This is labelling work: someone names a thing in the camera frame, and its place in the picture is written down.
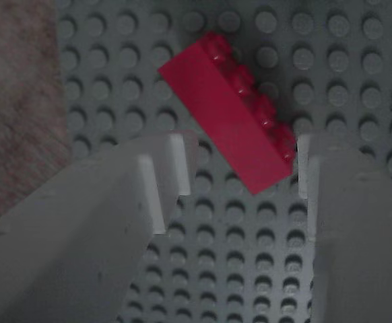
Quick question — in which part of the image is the red Lego brick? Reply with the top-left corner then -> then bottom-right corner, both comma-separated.
158,30 -> 298,196

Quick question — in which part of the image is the grey studded baseplate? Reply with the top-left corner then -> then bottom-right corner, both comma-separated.
56,0 -> 392,323

